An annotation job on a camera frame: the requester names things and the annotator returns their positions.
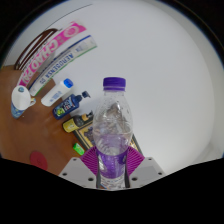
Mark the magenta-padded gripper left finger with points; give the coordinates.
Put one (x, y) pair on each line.
(87, 162)

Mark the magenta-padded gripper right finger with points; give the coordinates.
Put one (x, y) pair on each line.
(140, 166)

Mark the clear purple-capped water bottle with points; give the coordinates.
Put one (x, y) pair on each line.
(112, 133)

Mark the small green lighter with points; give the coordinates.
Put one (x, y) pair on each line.
(79, 149)

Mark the yellow bottle with black cap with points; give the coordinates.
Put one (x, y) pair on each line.
(76, 122)

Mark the flat round red coaster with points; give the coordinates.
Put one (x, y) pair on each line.
(40, 159)

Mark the dark blue pump bottle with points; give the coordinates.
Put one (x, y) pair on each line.
(68, 105)

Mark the white tube with blue cap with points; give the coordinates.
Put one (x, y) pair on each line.
(56, 92)

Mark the white green-edged printed box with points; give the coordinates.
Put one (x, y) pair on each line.
(63, 63)

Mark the pink printed box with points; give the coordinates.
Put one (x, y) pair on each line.
(50, 50)

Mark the dark brown wooden chair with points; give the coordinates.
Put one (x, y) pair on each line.
(35, 46)

